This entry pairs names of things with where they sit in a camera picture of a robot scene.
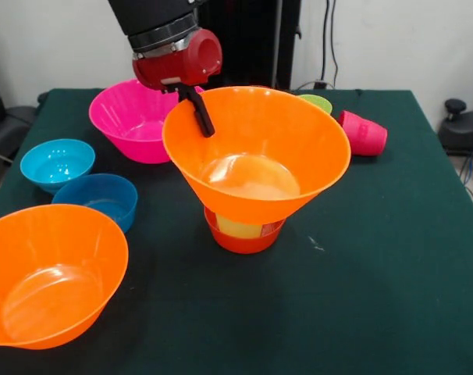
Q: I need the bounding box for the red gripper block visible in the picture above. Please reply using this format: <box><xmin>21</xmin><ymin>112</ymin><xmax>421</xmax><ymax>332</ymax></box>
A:
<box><xmin>132</xmin><ymin>27</ymin><xmax>224</xmax><ymax>138</ymax></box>

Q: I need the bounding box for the large orange bowl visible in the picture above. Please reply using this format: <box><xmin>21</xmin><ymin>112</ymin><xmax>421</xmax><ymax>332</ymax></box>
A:
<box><xmin>0</xmin><ymin>203</ymin><xmax>130</xmax><ymax>351</ymax></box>
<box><xmin>162</xmin><ymin>86</ymin><xmax>352</xmax><ymax>226</ymax></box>

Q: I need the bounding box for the green cup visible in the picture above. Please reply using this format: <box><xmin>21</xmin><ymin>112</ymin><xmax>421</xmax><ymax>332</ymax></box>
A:
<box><xmin>298</xmin><ymin>94</ymin><xmax>333</xmax><ymax>116</ymax></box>

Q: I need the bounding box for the yellow cup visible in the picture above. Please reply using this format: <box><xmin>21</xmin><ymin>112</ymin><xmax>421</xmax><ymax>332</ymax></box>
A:
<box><xmin>215</xmin><ymin>212</ymin><xmax>263</xmax><ymax>239</ymax></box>

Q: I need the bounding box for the small red bowl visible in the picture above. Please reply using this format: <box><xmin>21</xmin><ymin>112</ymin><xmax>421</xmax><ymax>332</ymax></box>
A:
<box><xmin>203</xmin><ymin>206</ymin><xmax>287</xmax><ymax>255</ymax></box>

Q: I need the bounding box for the large pink bowl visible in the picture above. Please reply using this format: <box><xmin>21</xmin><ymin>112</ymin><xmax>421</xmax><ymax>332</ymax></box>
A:
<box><xmin>88</xmin><ymin>79</ymin><xmax>204</xmax><ymax>164</ymax></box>

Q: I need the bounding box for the dark blue bowl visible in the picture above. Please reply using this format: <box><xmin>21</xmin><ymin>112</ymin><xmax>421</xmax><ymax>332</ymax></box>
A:
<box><xmin>52</xmin><ymin>173</ymin><xmax>140</xmax><ymax>235</ymax></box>

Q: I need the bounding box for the light blue bowl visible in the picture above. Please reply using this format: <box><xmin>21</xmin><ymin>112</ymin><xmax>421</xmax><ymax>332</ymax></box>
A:
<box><xmin>20</xmin><ymin>138</ymin><xmax>97</xmax><ymax>195</ymax></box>

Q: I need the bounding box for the black stand base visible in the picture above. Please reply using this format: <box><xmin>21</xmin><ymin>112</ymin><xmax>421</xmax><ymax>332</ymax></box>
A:
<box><xmin>0</xmin><ymin>105</ymin><xmax>37</xmax><ymax>162</ymax></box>
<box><xmin>437</xmin><ymin>98</ymin><xmax>473</xmax><ymax>157</ymax></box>

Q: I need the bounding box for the red cup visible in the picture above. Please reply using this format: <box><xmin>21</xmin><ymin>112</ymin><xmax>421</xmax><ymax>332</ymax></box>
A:
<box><xmin>337</xmin><ymin>109</ymin><xmax>389</xmax><ymax>157</ymax></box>

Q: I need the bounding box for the dark green tablecloth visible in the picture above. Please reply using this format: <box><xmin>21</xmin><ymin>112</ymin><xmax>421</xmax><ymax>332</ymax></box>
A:
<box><xmin>0</xmin><ymin>87</ymin><xmax>473</xmax><ymax>375</ymax></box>

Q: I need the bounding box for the black hanging cable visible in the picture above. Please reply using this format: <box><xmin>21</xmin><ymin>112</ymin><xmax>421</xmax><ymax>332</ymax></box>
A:
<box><xmin>321</xmin><ymin>0</ymin><xmax>339</xmax><ymax>89</ymax></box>

